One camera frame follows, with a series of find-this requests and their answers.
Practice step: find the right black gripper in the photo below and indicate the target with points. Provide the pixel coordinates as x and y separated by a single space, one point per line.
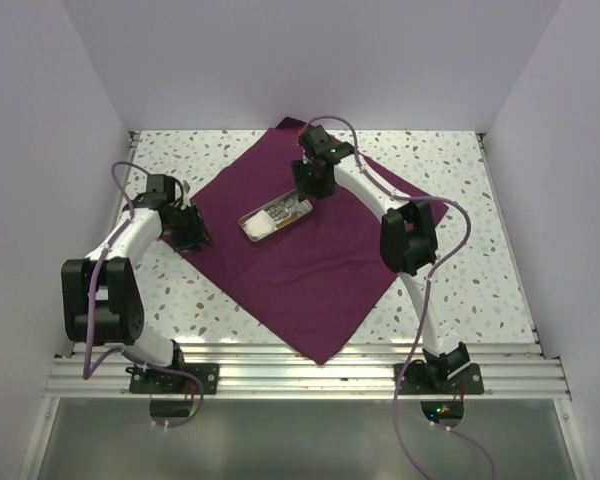
304 188

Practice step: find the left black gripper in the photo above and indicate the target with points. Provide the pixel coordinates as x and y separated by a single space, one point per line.
197 233

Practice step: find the stainless steel instrument tray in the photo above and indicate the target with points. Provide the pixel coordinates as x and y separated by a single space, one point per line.
304 208

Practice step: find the orange tape strip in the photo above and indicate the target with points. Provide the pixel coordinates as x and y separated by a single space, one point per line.
287 221

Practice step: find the steel surgical scissors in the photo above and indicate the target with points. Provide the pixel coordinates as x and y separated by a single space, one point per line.
282 209

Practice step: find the white gauze pad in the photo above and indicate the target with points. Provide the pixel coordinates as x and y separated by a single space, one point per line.
260 225

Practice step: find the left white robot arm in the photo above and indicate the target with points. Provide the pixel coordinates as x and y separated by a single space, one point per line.
102 304

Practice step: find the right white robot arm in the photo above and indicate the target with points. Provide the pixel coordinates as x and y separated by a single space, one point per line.
408 242

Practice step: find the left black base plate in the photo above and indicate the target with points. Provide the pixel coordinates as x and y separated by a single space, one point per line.
198 377

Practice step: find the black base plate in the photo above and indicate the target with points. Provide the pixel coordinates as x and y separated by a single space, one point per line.
418 380
198 377

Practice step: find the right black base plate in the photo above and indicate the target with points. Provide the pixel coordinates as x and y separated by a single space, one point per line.
418 380

